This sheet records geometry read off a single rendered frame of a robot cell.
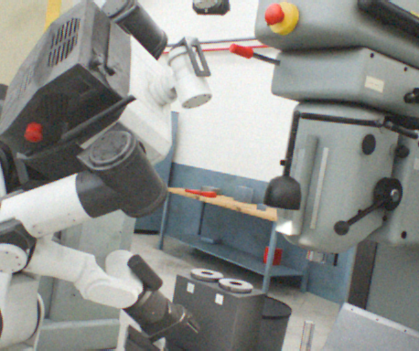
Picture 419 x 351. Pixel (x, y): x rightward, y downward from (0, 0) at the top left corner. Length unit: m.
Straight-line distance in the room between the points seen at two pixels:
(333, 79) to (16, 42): 1.79
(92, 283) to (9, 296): 0.25
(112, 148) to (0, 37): 1.73
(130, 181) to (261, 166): 6.40
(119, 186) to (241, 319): 0.59
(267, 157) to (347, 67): 6.18
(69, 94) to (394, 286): 1.01
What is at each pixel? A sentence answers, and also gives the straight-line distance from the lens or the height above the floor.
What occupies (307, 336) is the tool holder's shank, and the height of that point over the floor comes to 1.11.
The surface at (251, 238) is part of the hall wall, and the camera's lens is 7.35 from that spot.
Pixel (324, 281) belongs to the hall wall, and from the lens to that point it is 6.55.
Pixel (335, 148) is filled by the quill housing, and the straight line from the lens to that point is 1.13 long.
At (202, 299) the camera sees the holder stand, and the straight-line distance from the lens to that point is 1.44.
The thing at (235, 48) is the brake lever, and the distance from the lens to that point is 1.13.
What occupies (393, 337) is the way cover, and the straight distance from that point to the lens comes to 1.57.
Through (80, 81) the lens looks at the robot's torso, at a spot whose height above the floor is 1.57.
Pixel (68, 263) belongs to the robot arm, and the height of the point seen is 1.21.
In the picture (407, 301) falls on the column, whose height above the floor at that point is 1.18.
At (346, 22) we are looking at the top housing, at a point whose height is 1.75.
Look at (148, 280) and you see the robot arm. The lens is 1.20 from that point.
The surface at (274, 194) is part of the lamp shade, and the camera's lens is 1.02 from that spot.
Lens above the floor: 1.49
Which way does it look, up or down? 3 degrees down
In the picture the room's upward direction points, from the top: 9 degrees clockwise
